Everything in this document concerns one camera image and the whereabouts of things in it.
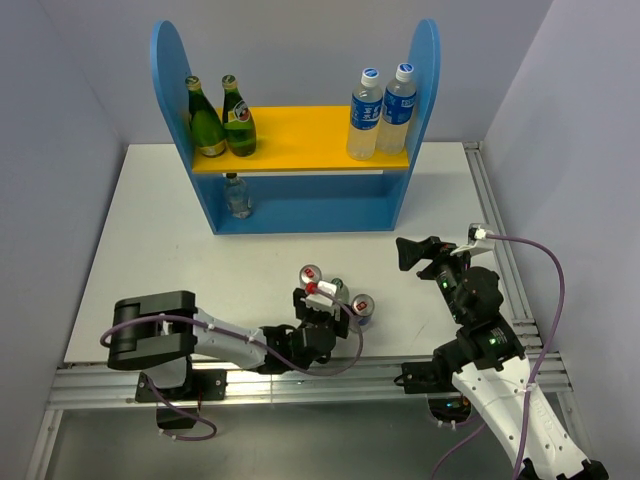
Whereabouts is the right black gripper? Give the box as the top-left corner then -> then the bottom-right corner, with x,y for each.
395,234 -> 478,322

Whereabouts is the clear glass bottle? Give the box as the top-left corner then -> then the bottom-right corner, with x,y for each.
224,173 -> 252,219
331,277 -> 350,304

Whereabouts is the red bull can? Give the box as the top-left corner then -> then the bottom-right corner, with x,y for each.
351,293 -> 375,330
298,264 -> 322,289

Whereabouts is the green Perrier bottle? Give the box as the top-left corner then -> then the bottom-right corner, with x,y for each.
185,75 -> 226,158
221,74 -> 257,157

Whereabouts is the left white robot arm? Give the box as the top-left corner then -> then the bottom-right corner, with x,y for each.
100,282 -> 354,403

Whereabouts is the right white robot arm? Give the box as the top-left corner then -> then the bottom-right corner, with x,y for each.
394,226 -> 609,479

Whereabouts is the blue and yellow wooden shelf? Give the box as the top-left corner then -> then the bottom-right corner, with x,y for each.
150,19 -> 441,235

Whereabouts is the left clear water bottle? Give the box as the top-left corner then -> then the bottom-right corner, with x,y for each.
347,67 -> 383,160

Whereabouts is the clear water bottle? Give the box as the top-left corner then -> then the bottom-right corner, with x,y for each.
347,67 -> 383,160
376,63 -> 417,155

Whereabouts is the right clear water bottle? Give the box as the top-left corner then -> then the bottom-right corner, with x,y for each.
376,63 -> 417,155

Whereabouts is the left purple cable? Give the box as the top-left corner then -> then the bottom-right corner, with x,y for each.
99,292 -> 365,442

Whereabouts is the purple cable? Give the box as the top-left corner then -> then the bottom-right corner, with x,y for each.
99,292 -> 365,442
429,233 -> 566,480

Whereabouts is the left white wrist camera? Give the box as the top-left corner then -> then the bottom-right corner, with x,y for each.
303,281 -> 338,311

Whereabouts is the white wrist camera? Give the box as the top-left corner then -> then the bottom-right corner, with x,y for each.
451,223 -> 495,256
303,281 -> 338,311

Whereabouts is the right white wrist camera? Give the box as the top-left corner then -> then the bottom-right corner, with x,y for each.
451,223 -> 495,256

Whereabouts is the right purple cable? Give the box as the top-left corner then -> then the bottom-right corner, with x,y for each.
429,233 -> 566,480

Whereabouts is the aluminium side rail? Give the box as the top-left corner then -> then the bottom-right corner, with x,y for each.
462,141 -> 544,351

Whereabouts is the aluminium front rail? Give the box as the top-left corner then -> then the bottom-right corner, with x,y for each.
27,349 -> 574,480

